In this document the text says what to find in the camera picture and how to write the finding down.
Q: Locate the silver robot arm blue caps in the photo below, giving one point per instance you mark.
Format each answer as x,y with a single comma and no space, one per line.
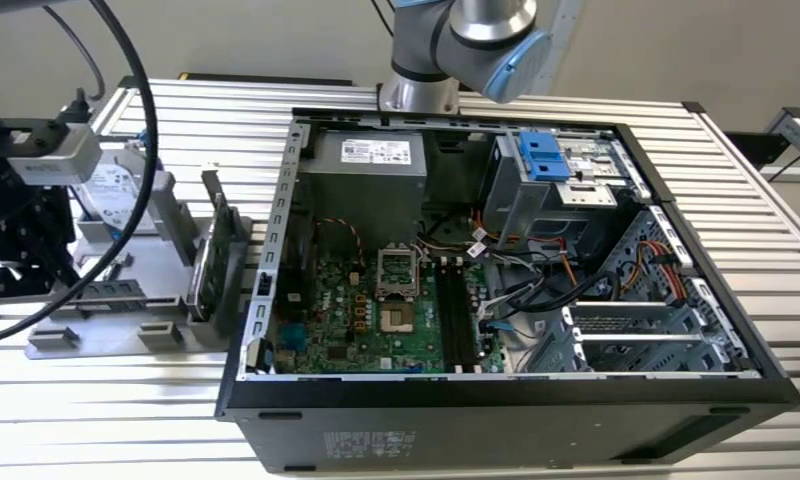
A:
427,45

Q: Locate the hard disk blue carrier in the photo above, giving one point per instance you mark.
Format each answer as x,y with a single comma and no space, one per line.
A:
116,195

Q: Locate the grey parts rack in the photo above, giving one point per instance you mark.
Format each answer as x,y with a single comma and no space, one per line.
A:
154,280

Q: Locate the green graphics card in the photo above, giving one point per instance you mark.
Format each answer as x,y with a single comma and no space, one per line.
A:
214,260

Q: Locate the green motherboard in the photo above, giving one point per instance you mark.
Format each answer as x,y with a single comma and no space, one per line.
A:
334,310

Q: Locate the grey power supply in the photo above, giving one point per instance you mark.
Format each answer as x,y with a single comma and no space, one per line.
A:
367,200

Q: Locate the CPU socket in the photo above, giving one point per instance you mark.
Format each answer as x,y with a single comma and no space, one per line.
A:
398,320

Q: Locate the blue expansion slot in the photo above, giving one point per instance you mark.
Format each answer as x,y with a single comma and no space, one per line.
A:
410,371

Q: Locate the silver disk bay cage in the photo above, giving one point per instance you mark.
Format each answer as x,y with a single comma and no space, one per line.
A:
527,210

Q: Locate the blue disk bay latch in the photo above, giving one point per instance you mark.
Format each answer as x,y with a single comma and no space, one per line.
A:
540,155

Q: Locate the black PC case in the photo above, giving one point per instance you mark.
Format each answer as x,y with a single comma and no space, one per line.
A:
507,430

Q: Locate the silver expansion slot cover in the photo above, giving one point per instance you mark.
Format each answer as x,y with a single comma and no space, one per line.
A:
614,306
641,338

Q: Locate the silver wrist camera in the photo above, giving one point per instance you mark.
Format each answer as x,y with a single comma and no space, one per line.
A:
56,160

